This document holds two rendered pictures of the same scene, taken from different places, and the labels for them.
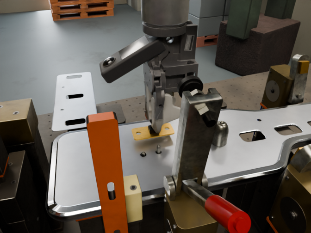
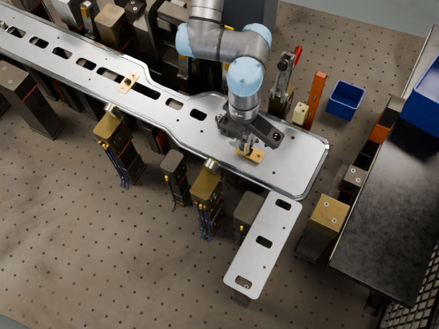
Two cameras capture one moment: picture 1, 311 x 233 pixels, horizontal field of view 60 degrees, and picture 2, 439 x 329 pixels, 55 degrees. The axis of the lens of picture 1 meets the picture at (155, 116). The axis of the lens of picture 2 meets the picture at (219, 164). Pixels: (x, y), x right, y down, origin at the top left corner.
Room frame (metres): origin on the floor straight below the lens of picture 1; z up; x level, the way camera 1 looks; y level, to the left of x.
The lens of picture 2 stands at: (0.88, 0.36, 2.11)
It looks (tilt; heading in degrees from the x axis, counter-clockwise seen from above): 64 degrees down; 228
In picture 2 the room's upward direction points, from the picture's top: 5 degrees counter-clockwise
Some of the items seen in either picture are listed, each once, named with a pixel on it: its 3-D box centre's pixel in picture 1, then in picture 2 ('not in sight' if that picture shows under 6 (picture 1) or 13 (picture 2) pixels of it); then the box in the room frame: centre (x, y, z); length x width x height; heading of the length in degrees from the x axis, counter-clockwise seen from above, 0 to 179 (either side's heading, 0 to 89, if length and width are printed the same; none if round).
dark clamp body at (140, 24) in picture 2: not in sight; (159, 55); (0.31, -0.54, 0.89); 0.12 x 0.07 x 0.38; 15
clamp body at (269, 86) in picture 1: (269, 121); (120, 154); (0.68, -0.35, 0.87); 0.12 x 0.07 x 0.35; 15
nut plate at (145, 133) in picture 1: (152, 129); (249, 151); (0.44, 0.01, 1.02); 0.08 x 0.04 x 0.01; 105
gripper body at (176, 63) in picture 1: (168, 57); (241, 120); (0.45, -0.02, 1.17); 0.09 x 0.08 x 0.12; 105
